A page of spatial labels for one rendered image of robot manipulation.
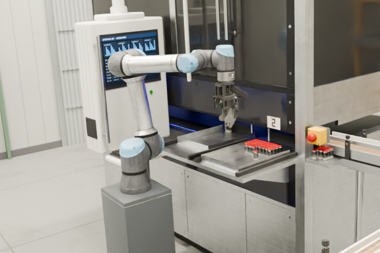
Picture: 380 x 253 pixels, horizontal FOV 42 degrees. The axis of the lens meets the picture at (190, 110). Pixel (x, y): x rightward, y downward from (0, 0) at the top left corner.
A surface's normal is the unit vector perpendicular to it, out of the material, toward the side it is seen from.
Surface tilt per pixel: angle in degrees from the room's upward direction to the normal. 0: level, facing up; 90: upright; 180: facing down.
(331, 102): 90
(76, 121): 90
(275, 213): 90
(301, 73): 90
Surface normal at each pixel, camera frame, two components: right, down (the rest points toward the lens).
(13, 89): 0.57, 0.16
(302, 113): -0.78, 0.18
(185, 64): -0.47, 0.22
